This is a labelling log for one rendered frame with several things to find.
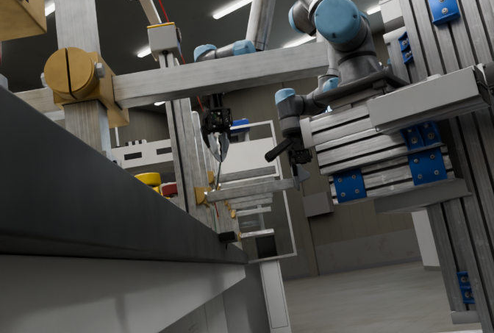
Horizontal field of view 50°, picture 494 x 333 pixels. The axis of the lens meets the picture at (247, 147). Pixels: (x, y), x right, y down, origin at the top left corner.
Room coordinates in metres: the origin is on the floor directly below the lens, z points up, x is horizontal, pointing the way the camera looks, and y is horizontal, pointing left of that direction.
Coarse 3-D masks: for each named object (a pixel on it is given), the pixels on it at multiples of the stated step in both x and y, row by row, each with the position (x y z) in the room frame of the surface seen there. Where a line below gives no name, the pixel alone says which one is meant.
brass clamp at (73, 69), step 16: (64, 48) 0.48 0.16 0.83; (48, 64) 0.48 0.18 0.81; (64, 64) 0.48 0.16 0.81; (80, 64) 0.48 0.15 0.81; (96, 64) 0.49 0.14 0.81; (48, 80) 0.48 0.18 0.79; (64, 80) 0.48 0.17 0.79; (80, 80) 0.48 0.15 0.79; (96, 80) 0.50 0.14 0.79; (64, 96) 0.49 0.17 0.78; (80, 96) 0.50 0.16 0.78; (96, 96) 0.50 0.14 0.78; (112, 96) 0.55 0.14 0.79; (112, 112) 0.56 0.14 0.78; (128, 112) 0.62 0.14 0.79
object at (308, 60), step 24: (288, 48) 0.55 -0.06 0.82; (312, 48) 0.55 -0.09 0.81; (144, 72) 0.55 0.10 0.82; (168, 72) 0.55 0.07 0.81; (192, 72) 0.55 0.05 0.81; (216, 72) 0.55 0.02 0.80; (240, 72) 0.55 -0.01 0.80; (264, 72) 0.55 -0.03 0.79; (288, 72) 0.56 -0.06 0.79; (312, 72) 0.57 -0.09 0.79; (24, 96) 0.55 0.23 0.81; (48, 96) 0.55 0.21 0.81; (120, 96) 0.55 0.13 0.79; (144, 96) 0.55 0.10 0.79; (168, 96) 0.57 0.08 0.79; (192, 96) 0.58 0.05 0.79
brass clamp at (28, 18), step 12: (0, 0) 0.31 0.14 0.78; (12, 0) 0.31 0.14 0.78; (24, 0) 0.33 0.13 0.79; (36, 0) 0.35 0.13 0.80; (0, 12) 0.33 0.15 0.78; (12, 12) 0.33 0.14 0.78; (24, 12) 0.33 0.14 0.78; (36, 12) 0.35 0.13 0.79; (0, 24) 0.34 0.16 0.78; (12, 24) 0.35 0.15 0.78; (24, 24) 0.35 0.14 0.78; (36, 24) 0.35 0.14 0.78; (0, 36) 0.36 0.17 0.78; (12, 36) 0.36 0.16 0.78; (24, 36) 0.37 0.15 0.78
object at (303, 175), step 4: (296, 164) 1.80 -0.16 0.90; (300, 164) 1.80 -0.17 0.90; (300, 168) 1.80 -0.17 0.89; (292, 172) 1.82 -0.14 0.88; (300, 172) 1.80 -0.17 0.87; (304, 172) 1.80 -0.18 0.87; (308, 172) 1.80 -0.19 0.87; (296, 176) 1.79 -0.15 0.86; (300, 176) 1.80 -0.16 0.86; (304, 176) 1.80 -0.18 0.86; (308, 176) 1.80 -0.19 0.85; (296, 180) 1.79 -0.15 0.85; (300, 180) 1.80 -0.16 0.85; (296, 184) 1.80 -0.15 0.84; (296, 188) 1.81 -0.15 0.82
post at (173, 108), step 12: (168, 60) 1.25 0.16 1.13; (168, 108) 1.25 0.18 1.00; (180, 108) 1.26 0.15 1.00; (168, 120) 1.25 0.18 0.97; (180, 120) 1.25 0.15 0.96; (180, 132) 1.25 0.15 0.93; (180, 144) 1.25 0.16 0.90; (180, 156) 1.24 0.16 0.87; (180, 168) 1.24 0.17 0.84; (180, 180) 1.25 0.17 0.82; (180, 192) 1.25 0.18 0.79; (192, 192) 1.25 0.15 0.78; (180, 204) 1.25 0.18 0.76; (192, 204) 1.25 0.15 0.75
